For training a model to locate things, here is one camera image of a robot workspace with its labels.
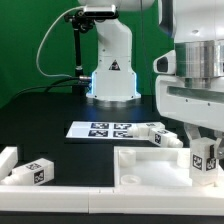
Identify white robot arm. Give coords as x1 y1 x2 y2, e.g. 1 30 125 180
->
78 0 224 159

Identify black camera stand pole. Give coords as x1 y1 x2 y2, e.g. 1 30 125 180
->
64 10 94 96

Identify grey cable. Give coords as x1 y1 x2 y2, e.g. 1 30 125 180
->
35 5 85 80

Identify white fence bar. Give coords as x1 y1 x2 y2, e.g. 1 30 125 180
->
0 147 18 181
0 186 224 216

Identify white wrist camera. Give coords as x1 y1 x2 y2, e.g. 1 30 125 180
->
153 50 176 75

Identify black cables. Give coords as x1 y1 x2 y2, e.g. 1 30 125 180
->
11 75 93 101

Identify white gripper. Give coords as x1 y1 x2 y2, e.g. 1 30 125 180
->
156 75 224 160

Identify white front fence bar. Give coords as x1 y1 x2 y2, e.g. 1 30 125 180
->
0 186 224 216

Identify white left fence bar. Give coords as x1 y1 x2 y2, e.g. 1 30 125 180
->
0 147 18 181

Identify white square tabletop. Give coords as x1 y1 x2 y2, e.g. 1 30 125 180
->
114 146 224 198

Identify white marker sheet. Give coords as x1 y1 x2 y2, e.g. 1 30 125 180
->
66 121 147 140

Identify black camera on stand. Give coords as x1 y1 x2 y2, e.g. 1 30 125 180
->
83 5 118 19

